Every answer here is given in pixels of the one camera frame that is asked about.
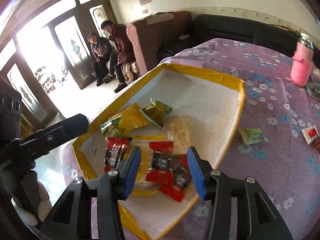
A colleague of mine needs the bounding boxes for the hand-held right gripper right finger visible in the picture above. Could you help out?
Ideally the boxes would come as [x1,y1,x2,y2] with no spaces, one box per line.
[187,146,294,240]

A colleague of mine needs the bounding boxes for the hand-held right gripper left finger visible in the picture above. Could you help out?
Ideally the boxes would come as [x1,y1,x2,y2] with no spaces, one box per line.
[41,145,142,240]

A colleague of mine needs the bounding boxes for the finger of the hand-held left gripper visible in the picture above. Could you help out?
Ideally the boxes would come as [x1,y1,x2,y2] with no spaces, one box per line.
[15,114,90,162]

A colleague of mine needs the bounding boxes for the small red black snack packet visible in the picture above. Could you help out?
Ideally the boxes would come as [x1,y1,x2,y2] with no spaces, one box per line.
[146,141,175,183]
[174,166,192,188]
[159,184,187,203]
[104,137,129,173]

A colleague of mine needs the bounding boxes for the large yellow cracker packet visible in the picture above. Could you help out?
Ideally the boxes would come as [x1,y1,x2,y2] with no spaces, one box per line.
[127,134,167,197]

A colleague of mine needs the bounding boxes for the clear pale cracker packet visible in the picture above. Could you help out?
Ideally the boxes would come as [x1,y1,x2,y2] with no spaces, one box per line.
[166,115,193,155]

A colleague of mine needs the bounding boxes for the yellow snack bag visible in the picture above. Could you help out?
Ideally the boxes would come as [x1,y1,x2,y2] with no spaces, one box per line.
[109,102,149,137]

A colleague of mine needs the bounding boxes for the white box with yellow tape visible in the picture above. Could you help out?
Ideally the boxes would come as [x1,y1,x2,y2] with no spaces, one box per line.
[72,62,247,240]

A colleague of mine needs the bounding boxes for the person's left hand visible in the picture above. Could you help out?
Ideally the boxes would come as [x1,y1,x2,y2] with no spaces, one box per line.
[12,181,53,227]

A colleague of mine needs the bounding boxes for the wooden glass door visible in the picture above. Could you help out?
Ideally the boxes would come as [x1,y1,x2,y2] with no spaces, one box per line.
[47,0,118,90]
[0,39,60,130]

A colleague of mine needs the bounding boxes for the green white snack packet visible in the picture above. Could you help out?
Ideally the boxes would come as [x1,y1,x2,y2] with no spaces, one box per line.
[237,127,269,145]

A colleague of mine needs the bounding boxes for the purple floral tablecloth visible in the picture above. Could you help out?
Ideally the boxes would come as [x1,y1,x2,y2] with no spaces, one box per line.
[60,38,320,240]

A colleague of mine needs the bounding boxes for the small red white snack packet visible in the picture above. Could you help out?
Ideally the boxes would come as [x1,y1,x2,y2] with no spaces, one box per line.
[301,125,320,145]

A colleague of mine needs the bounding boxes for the brown armchair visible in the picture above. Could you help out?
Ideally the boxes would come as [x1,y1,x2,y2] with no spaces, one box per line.
[126,10,192,74]

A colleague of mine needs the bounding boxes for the crumpled plastic wrappers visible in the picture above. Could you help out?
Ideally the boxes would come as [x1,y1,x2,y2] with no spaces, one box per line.
[306,80,320,102]

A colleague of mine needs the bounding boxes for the black sofa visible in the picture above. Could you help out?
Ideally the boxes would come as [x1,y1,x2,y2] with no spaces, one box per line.
[157,14,304,60]

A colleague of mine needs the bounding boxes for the pink bottle with knit sleeve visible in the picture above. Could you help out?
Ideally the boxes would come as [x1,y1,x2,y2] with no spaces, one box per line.
[290,32,315,87]

